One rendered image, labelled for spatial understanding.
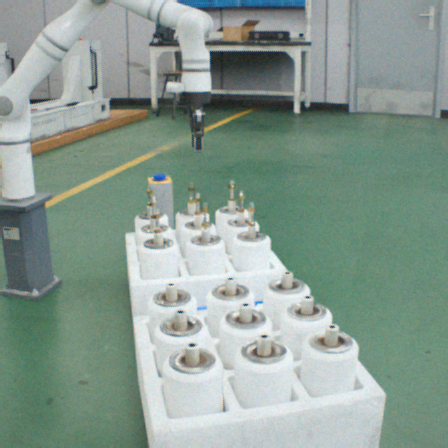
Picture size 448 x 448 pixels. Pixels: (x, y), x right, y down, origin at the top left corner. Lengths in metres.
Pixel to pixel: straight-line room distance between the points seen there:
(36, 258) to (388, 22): 5.10
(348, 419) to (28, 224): 1.10
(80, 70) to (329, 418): 4.40
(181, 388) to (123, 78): 6.33
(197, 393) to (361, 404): 0.27
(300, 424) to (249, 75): 5.73
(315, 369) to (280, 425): 0.11
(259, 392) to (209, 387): 0.08
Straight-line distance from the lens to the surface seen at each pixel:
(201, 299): 1.39
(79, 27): 1.60
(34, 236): 1.71
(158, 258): 1.36
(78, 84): 5.02
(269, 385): 0.91
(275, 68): 6.39
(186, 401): 0.89
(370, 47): 6.23
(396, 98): 6.25
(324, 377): 0.95
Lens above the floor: 0.73
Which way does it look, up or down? 18 degrees down
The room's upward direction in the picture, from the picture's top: straight up
